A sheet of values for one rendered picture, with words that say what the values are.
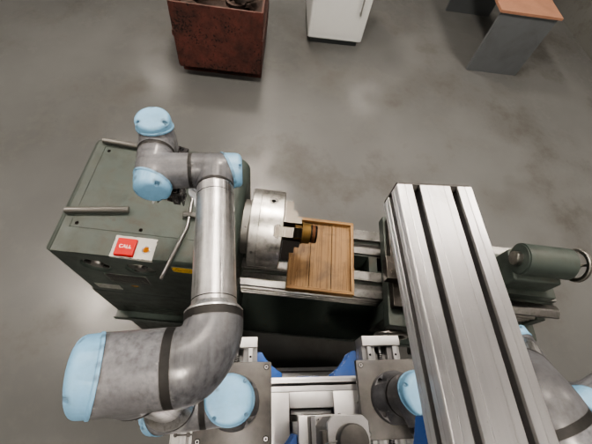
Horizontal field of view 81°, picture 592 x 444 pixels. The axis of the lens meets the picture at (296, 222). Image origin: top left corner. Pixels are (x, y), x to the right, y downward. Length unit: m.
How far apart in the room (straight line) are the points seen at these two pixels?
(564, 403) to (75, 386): 0.68
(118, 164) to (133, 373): 1.01
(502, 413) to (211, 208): 0.52
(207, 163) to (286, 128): 2.58
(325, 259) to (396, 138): 2.10
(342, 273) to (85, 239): 1.01
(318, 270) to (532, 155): 2.99
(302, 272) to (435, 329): 1.25
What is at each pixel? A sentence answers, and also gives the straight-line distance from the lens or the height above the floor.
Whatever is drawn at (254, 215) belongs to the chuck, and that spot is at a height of 1.23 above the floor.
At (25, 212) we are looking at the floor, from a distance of 3.14.
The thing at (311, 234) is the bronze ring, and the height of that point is 1.11.
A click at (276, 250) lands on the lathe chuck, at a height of 1.17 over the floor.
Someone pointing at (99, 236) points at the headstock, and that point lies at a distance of 1.29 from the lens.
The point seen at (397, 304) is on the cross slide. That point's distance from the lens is 1.53.
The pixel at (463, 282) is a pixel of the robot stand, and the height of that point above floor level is 2.03.
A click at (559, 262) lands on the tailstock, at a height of 1.14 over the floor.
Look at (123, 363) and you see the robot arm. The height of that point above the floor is 1.81.
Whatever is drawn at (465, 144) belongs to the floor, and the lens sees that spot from 3.80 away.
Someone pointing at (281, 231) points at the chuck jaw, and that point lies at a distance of 1.26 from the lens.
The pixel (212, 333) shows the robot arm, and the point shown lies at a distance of 0.54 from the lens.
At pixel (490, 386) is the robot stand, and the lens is 0.36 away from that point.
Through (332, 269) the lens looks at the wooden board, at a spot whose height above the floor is 0.88.
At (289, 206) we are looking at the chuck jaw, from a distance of 1.45.
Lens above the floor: 2.32
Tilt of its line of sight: 60 degrees down
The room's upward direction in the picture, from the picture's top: 13 degrees clockwise
